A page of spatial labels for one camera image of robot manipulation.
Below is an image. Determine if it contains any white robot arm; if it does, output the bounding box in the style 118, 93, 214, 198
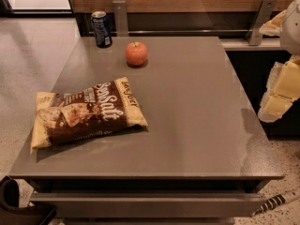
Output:
258, 0, 300, 123

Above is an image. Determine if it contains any blue soda can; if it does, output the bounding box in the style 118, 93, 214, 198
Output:
91, 11, 113, 48

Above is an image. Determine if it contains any left metal bracket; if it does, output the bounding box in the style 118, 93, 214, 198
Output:
112, 0, 128, 37

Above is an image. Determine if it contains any striped cable on floor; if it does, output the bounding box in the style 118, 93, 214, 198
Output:
251, 187, 300, 218

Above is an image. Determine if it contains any right metal bracket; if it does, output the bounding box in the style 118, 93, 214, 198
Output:
246, 0, 277, 46

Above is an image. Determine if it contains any red apple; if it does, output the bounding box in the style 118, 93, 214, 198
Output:
126, 41, 147, 66

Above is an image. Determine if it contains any metal bracket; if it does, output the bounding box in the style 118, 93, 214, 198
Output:
246, 0, 277, 46
112, 0, 128, 37

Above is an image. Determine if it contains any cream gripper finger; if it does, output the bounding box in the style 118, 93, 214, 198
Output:
258, 55, 300, 123
259, 10, 286, 37

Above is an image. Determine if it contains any metal rail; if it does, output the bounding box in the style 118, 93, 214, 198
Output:
88, 29, 253, 38

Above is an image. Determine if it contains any brown sea salt chip bag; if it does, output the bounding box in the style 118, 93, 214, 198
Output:
31, 77, 147, 151

